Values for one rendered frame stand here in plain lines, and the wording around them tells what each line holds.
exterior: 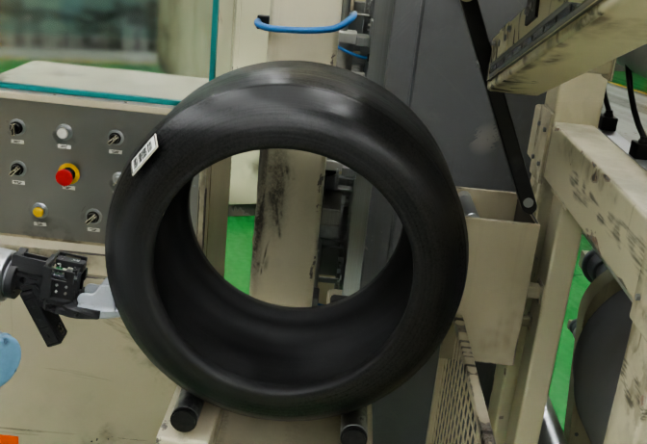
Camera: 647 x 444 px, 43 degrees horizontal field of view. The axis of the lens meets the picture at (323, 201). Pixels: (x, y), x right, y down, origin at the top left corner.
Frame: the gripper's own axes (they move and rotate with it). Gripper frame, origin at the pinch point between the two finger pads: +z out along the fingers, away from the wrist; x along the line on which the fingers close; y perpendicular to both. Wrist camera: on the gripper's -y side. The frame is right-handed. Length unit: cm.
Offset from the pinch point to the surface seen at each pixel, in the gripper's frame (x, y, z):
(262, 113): -11.5, 42.4, 17.0
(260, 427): 3.7, -18.9, 27.0
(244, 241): 293, -102, -1
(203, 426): -6.7, -14.1, 17.4
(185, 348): -11.7, 2.7, 12.5
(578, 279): 289, -79, 180
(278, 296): 25.9, -2.8, 24.9
